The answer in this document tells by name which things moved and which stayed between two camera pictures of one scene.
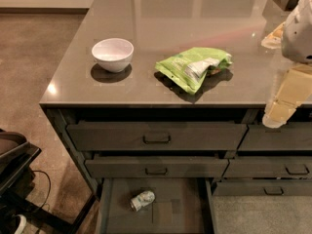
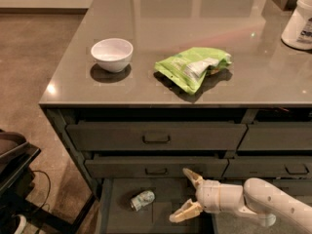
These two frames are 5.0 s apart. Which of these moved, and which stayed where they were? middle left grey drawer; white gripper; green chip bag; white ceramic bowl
Moved: white gripper
Stayed: white ceramic bowl; middle left grey drawer; green chip bag
